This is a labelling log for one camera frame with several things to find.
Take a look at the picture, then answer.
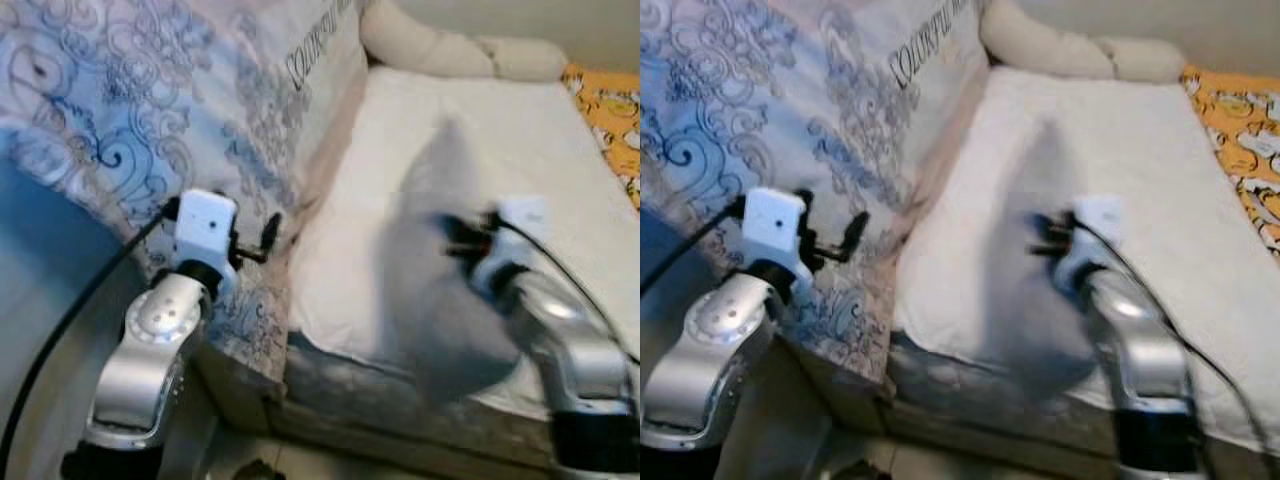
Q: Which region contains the grey pillow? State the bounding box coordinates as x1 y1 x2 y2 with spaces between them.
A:
383 118 523 406

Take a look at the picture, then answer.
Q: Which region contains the white quilted mattress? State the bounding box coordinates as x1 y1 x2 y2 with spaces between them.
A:
288 65 641 416
893 65 1280 453

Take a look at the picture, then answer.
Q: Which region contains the long beige bolster pillow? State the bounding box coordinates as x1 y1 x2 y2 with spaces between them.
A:
360 0 569 83
980 0 1188 85

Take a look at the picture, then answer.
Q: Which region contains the yellow cartoon egg duvet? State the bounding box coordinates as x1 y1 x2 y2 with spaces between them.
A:
562 65 641 211
1183 67 1280 261

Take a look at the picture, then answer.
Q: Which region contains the dark grey robot foot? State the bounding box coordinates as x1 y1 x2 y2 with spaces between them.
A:
232 458 293 480
835 458 893 480

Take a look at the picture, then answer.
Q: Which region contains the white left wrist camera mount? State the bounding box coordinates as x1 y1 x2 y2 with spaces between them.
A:
743 187 809 269
173 189 239 269

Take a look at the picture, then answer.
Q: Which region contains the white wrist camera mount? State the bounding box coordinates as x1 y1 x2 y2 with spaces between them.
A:
1064 194 1131 273
173 189 239 269
476 196 549 279
743 187 809 269

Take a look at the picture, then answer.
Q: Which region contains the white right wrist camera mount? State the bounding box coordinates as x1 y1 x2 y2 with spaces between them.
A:
476 196 549 279
1064 194 1131 273

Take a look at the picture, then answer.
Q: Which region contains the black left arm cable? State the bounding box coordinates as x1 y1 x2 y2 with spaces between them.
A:
640 200 749 297
0 205 183 471

